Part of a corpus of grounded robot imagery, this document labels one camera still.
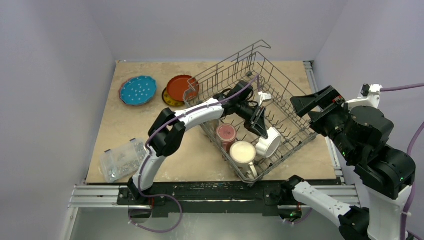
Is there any yellow plate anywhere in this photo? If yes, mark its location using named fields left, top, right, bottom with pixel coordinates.
left=161, top=88, right=185, bottom=107

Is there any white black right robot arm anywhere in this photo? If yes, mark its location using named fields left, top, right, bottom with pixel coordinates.
left=280, top=84, right=416, bottom=240

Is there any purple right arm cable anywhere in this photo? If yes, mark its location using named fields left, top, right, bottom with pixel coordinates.
left=380, top=82, right=424, bottom=240

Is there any aluminium rail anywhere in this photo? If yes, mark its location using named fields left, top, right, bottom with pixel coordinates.
left=68, top=185, right=120, bottom=208
left=303, top=60, right=362, bottom=208

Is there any blue polka dot plate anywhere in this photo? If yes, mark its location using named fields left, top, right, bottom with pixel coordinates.
left=119, top=75, right=157, bottom=106

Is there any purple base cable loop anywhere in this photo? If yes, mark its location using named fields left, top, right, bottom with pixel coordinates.
left=127, top=194, right=184, bottom=234

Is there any aluminium rail front left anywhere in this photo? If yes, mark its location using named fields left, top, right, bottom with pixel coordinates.
left=68, top=185, right=120, bottom=208

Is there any orange fluted plate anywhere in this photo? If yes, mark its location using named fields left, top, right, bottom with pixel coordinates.
left=166, top=75, right=200, bottom=102

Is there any pink ghost pattern mug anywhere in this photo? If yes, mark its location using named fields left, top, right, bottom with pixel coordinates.
left=215, top=123, right=237, bottom=152

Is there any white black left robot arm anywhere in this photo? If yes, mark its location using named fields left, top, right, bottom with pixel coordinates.
left=129, top=80, right=269, bottom=205

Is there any clear plastic screw box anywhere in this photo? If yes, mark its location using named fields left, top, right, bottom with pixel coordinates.
left=99, top=138, right=147, bottom=183

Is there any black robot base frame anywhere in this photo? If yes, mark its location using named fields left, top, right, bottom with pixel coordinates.
left=115, top=174, right=316, bottom=221

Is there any grey wire dish rack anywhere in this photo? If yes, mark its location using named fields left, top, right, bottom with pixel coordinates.
left=184, top=40, right=324, bottom=186

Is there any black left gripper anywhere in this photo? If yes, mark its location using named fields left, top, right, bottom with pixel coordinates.
left=234, top=100, right=268, bottom=140

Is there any green interior mushroom mug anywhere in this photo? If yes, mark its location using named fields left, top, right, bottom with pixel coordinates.
left=229, top=141, right=258, bottom=179

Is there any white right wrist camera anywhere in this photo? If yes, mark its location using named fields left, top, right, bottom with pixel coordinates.
left=346, top=84, right=383, bottom=111

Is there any aluminium rail right side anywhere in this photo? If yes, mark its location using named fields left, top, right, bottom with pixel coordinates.
left=303, top=60, right=362, bottom=208

